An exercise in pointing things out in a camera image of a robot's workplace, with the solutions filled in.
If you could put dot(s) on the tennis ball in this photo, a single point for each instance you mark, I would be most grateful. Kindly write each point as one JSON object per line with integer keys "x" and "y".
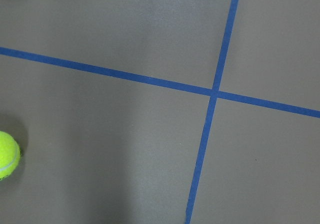
{"x": 10, "y": 155}

